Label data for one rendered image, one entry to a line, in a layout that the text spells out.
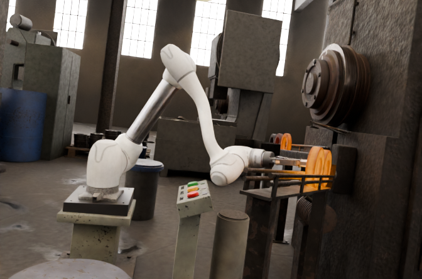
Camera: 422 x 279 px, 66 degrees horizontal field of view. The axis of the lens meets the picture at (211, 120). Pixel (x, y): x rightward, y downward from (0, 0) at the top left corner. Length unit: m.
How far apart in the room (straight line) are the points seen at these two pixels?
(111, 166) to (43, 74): 3.26
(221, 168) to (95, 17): 11.59
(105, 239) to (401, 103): 1.48
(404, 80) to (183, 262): 1.17
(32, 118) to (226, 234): 3.68
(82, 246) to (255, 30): 3.64
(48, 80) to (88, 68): 7.73
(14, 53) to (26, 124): 4.84
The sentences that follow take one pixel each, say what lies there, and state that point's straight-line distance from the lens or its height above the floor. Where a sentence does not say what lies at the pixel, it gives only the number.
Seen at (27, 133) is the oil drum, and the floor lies 0.36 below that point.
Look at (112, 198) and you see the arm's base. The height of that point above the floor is 0.42.
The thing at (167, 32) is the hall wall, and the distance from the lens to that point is 12.17.
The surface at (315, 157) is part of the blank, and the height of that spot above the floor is 0.76.
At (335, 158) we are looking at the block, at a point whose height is 0.73.
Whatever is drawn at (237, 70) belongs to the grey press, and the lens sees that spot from 4.46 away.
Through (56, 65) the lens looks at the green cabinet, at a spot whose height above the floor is 1.25.
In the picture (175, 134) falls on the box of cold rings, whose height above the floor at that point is 0.56.
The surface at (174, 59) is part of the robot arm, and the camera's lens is 1.57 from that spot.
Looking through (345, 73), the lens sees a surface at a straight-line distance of 1.77.
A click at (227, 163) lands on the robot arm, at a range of 1.40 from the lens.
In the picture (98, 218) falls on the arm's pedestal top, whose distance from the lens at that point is 1.61.
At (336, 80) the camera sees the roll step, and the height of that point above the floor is 1.13.
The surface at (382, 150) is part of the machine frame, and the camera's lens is 1.59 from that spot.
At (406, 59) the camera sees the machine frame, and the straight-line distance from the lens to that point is 1.65.
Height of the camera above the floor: 0.87
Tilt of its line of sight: 1 degrees down
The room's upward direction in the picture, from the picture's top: 7 degrees clockwise
